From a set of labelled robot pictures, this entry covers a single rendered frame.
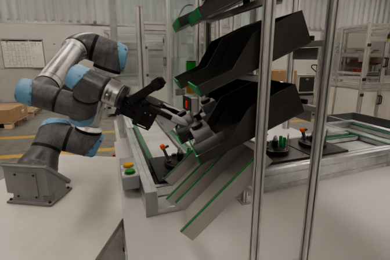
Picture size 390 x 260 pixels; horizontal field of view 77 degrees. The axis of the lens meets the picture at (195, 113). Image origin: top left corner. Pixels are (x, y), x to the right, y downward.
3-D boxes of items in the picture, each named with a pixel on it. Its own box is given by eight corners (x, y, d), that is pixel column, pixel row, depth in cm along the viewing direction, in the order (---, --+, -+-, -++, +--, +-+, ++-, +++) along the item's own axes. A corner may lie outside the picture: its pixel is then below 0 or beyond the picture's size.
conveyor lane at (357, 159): (158, 215, 92) (157, 190, 90) (144, 175, 122) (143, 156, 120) (385, 166, 133) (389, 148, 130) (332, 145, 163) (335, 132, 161)
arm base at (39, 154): (6, 163, 97) (18, 140, 102) (35, 176, 109) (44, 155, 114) (38, 163, 93) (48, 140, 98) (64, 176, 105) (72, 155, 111)
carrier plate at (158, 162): (159, 186, 95) (158, 181, 94) (148, 162, 117) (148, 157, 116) (216, 176, 102) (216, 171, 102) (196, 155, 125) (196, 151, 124)
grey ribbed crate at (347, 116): (382, 157, 206) (386, 131, 201) (321, 136, 263) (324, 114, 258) (414, 151, 220) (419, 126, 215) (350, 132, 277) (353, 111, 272)
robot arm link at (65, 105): (61, 106, 81) (65, 79, 75) (96, 116, 84) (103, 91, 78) (51, 122, 75) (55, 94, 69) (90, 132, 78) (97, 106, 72)
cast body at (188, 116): (180, 138, 75) (170, 118, 73) (181, 133, 79) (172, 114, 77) (206, 127, 74) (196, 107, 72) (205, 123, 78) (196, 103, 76)
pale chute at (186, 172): (176, 207, 75) (165, 199, 74) (172, 186, 87) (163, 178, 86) (241, 141, 74) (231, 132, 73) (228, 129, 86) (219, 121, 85)
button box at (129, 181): (122, 191, 101) (122, 177, 99) (119, 169, 120) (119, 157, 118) (140, 188, 103) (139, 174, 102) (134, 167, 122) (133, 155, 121)
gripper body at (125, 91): (154, 123, 79) (119, 108, 78) (165, 100, 77) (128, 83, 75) (150, 132, 72) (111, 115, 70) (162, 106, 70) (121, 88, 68)
